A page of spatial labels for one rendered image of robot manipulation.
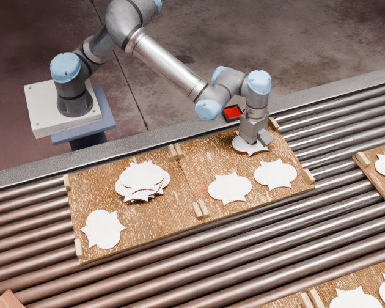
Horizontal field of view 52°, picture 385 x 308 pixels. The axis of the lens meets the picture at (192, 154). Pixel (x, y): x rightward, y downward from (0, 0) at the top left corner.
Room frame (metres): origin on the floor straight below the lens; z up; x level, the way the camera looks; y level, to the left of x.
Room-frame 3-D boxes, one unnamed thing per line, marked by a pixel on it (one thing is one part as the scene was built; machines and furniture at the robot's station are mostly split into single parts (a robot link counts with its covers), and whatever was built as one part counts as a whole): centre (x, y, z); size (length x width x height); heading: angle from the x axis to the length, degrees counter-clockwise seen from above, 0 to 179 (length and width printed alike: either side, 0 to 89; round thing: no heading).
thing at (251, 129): (0.95, -0.24, 1.05); 0.12 x 0.09 x 0.16; 40
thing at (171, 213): (0.75, 0.22, 0.93); 0.41 x 0.35 x 0.02; 108
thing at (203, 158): (0.87, -0.18, 0.93); 0.41 x 0.35 x 0.02; 107
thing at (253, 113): (0.96, -0.22, 1.13); 0.08 x 0.08 x 0.05
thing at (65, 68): (1.25, 0.48, 1.08); 0.13 x 0.12 x 0.14; 148
